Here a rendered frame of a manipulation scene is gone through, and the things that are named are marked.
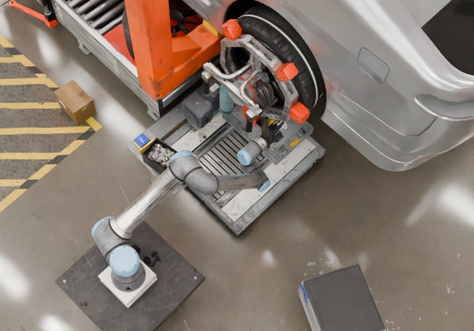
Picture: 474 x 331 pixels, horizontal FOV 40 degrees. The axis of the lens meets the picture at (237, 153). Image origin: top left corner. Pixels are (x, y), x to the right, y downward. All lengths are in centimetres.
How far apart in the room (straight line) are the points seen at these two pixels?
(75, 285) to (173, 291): 55
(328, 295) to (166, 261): 94
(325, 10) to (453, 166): 194
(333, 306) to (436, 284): 83
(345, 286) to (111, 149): 179
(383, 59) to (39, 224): 242
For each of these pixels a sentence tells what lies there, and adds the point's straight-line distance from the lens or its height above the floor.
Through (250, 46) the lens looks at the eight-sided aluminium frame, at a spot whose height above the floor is 112.
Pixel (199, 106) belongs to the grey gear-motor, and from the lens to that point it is 407.
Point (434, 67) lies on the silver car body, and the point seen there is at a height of 165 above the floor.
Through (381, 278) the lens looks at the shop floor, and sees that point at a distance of 420.
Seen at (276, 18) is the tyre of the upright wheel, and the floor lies 117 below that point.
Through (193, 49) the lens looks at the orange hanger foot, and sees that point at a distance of 391.
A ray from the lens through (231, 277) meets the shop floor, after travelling 406.
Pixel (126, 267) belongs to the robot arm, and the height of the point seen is 65.
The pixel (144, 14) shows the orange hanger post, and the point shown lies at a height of 136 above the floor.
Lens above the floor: 391
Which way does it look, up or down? 64 degrees down
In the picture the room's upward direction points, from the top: 5 degrees clockwise
